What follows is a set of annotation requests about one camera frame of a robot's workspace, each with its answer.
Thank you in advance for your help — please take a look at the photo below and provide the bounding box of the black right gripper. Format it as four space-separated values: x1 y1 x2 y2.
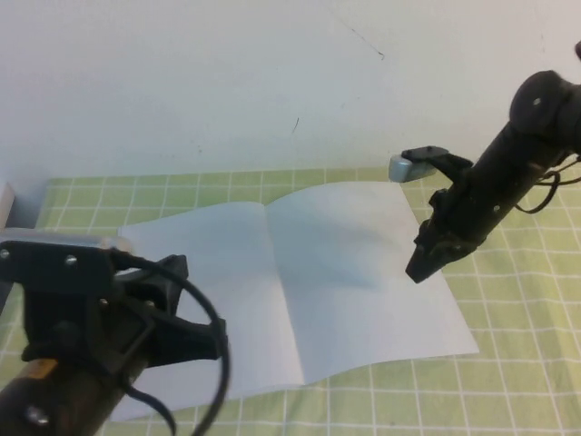
405 186 489 285

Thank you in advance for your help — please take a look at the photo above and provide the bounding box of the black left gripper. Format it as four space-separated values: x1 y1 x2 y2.
21 253 229 381

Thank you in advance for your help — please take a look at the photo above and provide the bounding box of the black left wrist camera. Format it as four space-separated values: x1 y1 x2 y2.
0 229 133 301

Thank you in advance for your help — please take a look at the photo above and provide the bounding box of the black left camera cable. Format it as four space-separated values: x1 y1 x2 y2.
108 252 233 436

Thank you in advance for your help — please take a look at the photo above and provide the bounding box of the white box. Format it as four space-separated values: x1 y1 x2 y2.
0 182 17 231

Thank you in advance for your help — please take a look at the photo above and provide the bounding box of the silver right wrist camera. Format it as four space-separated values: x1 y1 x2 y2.
389 144 473 185

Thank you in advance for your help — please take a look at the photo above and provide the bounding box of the green checkered tablecloth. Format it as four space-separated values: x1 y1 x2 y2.
0 167 581 436

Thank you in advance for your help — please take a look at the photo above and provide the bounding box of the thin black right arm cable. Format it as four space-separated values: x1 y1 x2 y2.
515 152 581 215

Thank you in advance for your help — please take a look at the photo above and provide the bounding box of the white product booklet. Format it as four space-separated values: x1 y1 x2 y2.
111 181 480 422

